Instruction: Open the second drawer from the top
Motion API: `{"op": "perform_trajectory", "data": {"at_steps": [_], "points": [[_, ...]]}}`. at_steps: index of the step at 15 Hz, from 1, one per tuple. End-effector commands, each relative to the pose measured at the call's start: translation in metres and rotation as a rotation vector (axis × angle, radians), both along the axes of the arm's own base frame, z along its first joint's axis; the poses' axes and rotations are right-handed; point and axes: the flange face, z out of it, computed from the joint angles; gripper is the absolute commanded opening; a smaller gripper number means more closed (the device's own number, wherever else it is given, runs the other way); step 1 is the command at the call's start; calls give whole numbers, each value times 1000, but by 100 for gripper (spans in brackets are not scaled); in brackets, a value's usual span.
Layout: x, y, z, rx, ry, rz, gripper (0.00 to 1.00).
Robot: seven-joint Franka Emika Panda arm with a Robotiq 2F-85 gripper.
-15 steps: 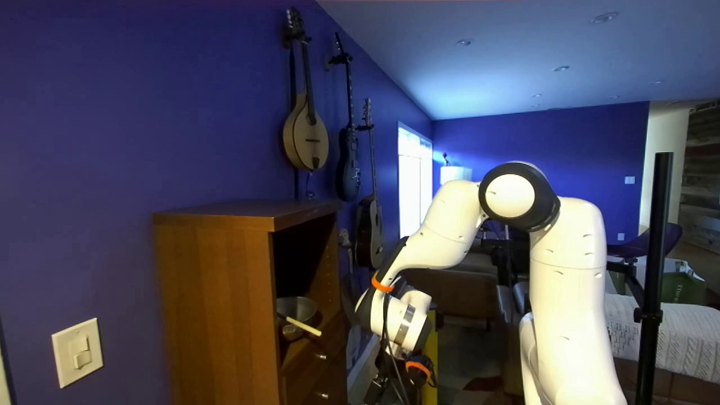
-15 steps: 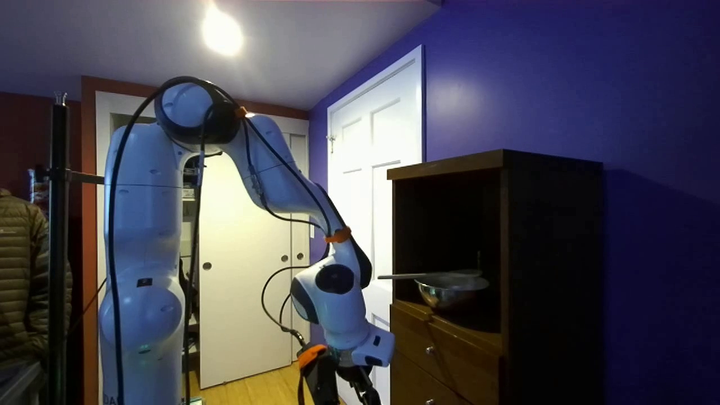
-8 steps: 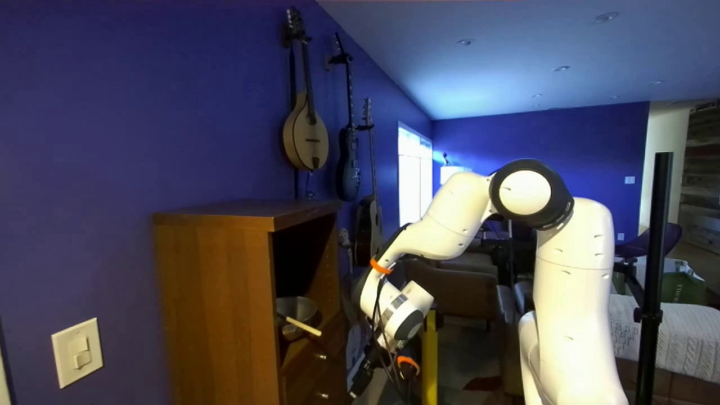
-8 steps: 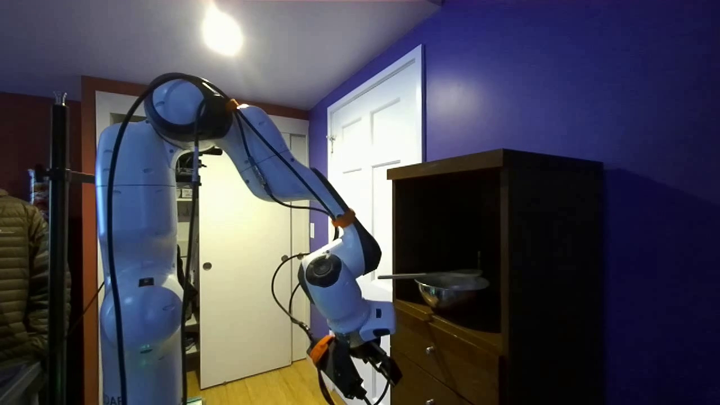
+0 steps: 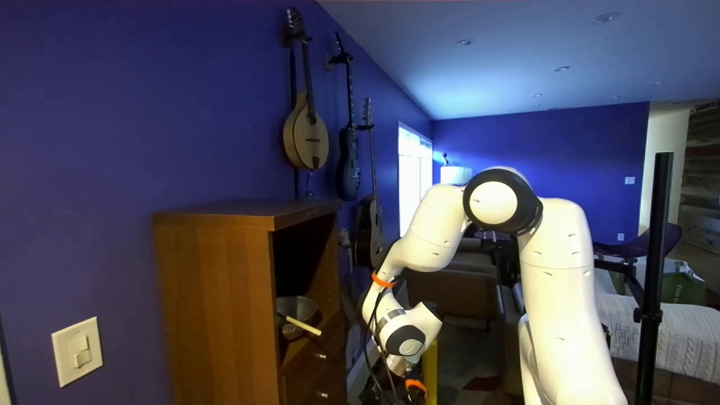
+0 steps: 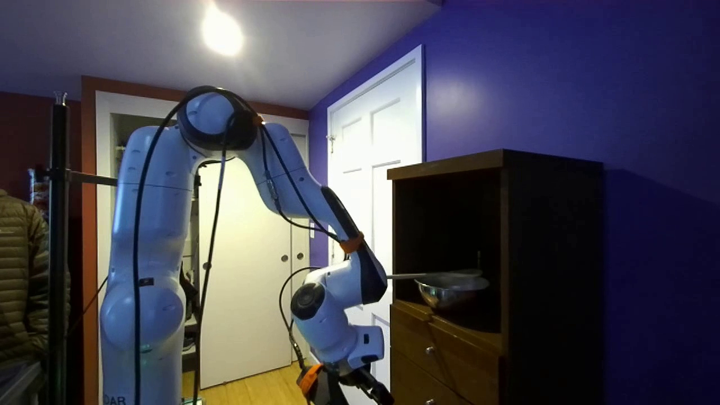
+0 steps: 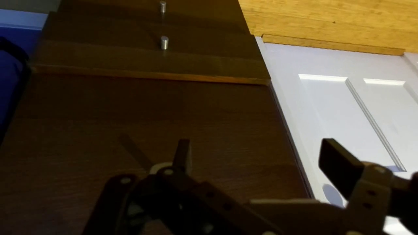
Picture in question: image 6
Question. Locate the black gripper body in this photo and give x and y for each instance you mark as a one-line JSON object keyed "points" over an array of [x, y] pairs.
{"points": [[352, 391]]}

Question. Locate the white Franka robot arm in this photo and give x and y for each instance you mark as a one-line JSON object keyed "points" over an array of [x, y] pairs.
{"points": [[150, 226]]}

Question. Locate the wide white closet door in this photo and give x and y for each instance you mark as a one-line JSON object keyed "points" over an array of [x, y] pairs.
{"points": [[249, 300]]}

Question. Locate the wooden cabinet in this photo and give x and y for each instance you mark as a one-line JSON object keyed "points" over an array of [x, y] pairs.
{"points": [[555, 284]]}

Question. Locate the white panel door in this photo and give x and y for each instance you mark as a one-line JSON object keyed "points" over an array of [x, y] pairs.
{"points": [[375, 149]]}

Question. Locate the black tripod pole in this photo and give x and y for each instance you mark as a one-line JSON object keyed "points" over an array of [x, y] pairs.
{"points": [[60, 261]]}

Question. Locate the black horizontal crossbar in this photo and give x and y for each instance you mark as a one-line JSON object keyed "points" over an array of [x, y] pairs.
{"points": [[92, 178]]}

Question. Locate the person in striped jacket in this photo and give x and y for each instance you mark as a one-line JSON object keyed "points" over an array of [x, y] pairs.
{"points": [[24, 277]]}

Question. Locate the round ceiling light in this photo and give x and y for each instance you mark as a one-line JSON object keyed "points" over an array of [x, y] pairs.
{"points": [[220, 33]]}

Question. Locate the wrist camera with orange mount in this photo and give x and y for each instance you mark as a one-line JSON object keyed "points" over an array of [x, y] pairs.
{"points": [[308, 382]]}

